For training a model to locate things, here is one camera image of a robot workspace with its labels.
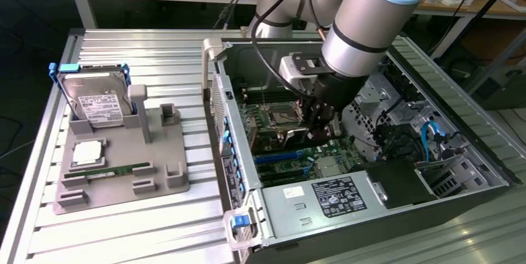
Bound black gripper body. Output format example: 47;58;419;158
311;72;371;113

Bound CPU socket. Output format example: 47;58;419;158
262;103;305;129

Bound green motherboard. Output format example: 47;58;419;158
237;84;371;188

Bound silver chipset heatsink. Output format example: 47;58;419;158
315;156;345;176

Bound blue expansion slot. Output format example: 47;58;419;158
254;150;302;164

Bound metal drive cage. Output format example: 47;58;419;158
341;51;510;199

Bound black expansion slot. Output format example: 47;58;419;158
261;171;309;186

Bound black plastic shroud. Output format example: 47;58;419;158
367;159;439;209

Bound grey power supply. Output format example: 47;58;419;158
251;170;390;242

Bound blue case latch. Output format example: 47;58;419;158
230;214;251;228

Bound dark grey floor box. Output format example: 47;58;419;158
467;66;526;111

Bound open black PC case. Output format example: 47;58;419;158
202;38;520;264

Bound grey parts rack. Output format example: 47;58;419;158
52;84;191;215

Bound wooden desk with grey legs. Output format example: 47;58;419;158
413;0;526;59

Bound black slanted pole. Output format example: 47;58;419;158
427;0;520;58

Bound hard disk in blue caddy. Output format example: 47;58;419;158
48;62;139;129

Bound green RAM stick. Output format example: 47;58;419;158
66;161;150;180

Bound silver CPU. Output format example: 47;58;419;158
72;141;108;168

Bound black power wire bundle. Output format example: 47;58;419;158
375;124;425;163

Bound blue wire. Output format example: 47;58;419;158
421;119;443;165

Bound black camera cable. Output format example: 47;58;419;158
250;0;321;100

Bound black disk wire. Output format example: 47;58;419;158
434;131;467;162

